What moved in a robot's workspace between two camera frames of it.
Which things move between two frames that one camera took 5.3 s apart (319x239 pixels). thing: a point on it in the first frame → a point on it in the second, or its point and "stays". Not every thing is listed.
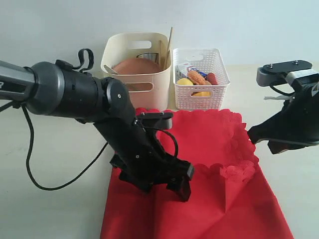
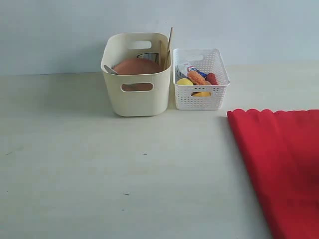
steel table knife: (109, 70) stays
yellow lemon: (184, 81) stays
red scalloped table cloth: (227, 199) → (282, 150)
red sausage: (211, 78) stays
